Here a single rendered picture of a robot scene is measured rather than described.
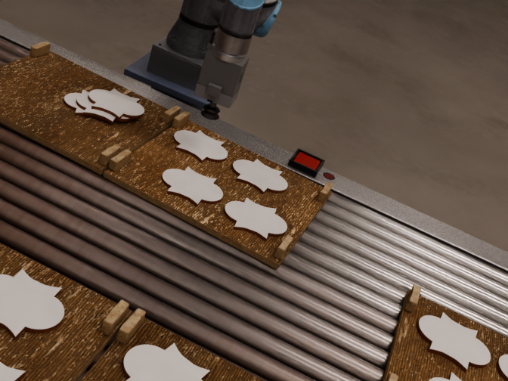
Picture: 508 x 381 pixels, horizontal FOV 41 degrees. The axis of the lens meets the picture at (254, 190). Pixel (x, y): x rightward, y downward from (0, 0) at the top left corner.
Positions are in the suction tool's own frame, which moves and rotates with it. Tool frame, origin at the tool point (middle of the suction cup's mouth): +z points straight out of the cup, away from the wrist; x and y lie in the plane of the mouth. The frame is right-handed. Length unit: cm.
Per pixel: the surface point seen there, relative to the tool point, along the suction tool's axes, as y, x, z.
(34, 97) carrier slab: -38.6, -7.1, 8.9
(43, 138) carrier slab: -28.8, -20.8, 9.0
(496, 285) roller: 74, -5, 11
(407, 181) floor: 82, 211, 103
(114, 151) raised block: -13.8, -19.1, 6.4
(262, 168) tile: 15.5, 0.1, 8.1
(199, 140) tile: -0.9, 1.2, 8.1
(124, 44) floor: -105, 242, 103
